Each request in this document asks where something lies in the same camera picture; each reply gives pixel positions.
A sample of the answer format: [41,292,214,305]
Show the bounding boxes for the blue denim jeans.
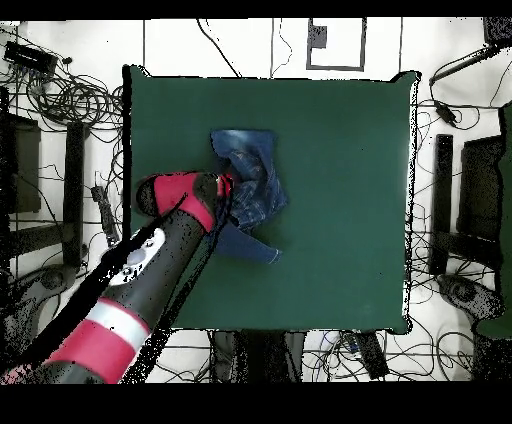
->
[209,128,289,265]

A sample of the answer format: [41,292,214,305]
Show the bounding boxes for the grey rectangular frame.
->
[306,17,367,72]

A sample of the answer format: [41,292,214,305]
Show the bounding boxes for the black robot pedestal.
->
[209,329,305,383]

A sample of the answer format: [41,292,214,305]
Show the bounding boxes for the black electronics box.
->
[2,40,59,77]

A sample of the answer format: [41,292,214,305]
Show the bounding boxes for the black power strip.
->
[90,184,121,247]

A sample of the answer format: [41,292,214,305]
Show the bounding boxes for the dark flat panel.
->
[0,113,42,215]
[456,134,506,243]

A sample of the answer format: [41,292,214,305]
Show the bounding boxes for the black flat device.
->
[354,330,390,380]

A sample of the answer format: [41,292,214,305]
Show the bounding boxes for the black corner box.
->
[482,16,512,47]

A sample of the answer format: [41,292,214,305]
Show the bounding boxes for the black rod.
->
[428,44,503,86]

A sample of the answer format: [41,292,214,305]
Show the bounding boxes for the grey square plate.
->
[308,24,329,50]

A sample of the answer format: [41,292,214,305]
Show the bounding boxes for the grey stand base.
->
[39,264,78,292]
[436,273,506,321]

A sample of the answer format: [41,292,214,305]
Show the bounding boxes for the long black cable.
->
[194,17,244,79]

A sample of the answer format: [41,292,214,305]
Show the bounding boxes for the dark green table cloth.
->
[121,63,421,337]

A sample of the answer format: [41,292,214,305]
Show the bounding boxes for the tangled black cable coil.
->
[23,65,125,133]

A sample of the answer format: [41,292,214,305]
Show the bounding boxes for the black power adapter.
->
[433,99,459,127]

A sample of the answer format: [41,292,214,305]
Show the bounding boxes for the black stand bar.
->
[428,133,455,276]
[61,120,86,268]

